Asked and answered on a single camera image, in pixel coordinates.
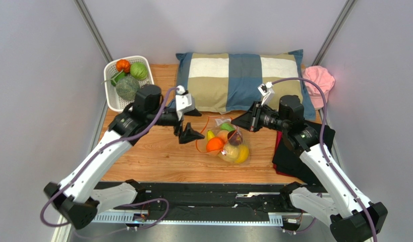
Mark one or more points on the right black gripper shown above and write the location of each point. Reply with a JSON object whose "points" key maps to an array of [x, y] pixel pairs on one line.
{"points": [[255, 117]]}

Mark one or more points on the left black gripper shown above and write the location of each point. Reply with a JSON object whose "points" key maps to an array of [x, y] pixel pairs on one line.
{"points": [[189, 134]]}

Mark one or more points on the yellow toy banana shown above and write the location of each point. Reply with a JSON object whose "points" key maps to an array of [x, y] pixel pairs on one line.
{"points": [[210, 135]]}

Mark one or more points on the dark brown toy fruit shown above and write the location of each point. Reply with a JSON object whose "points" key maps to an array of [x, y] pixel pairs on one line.
{"points": [[235, 138]]}

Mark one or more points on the orange toy orange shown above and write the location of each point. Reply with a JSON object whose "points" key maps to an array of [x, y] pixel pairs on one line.
{"points": [[215, 144]]}

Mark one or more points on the clear zip bag orange zipper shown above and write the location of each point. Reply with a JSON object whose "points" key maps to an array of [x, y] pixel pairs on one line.
{"points": [[213, 123]]}

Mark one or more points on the yellow toy lemon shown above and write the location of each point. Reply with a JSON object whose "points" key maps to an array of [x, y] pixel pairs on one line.
{"points": [[243, 154]]}

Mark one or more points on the pale yellow toy pear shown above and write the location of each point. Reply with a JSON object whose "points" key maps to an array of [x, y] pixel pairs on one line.
{"points": [[230, 153]]}

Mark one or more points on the pink toy peach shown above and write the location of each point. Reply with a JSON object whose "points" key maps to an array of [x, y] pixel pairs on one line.
{"points": [[223, 135]]}

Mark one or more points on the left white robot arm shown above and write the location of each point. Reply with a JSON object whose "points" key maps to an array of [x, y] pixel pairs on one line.
{"points": [[76, 197]]}

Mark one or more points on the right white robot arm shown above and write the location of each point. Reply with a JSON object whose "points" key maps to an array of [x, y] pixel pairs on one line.
{"points": [[350, 215]]}

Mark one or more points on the plaid blue beige pillow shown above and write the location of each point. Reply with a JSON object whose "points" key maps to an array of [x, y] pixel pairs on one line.
{"points": [[227, 82]]}

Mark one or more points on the black folded cloth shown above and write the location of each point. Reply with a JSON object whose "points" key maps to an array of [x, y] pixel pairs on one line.
{"points": [[299, 169]]}

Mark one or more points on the netted green toy melon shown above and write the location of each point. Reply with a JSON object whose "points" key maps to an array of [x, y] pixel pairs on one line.
{"points": [[127, 87]]}

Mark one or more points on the green toy cabbage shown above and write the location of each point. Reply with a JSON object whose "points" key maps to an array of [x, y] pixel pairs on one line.
{"points": [[139, 71]]}

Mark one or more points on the white perforated plastic basket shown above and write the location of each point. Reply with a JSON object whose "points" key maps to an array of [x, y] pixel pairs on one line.
{"points": [[115, 102]]}

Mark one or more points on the pink cap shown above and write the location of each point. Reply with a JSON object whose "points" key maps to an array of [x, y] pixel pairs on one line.
{"points": [[322, 78]]}

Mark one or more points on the dark green leafy toy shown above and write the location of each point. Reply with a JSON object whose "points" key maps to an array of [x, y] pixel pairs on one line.
{"points": [[108, 80]]}

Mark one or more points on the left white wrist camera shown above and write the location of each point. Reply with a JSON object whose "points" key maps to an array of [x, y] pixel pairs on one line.
{"points": [[184, 102]]}

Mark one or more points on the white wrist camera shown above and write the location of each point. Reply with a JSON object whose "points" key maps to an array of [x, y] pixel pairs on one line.
{"points": [[267, 92], [184, 102]]}

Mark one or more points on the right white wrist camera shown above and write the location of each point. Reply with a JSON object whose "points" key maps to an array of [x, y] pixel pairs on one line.
{"points": [[267, 92]]}

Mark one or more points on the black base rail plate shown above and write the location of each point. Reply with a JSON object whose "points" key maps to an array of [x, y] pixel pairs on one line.
{"points": [[219, 202]]}

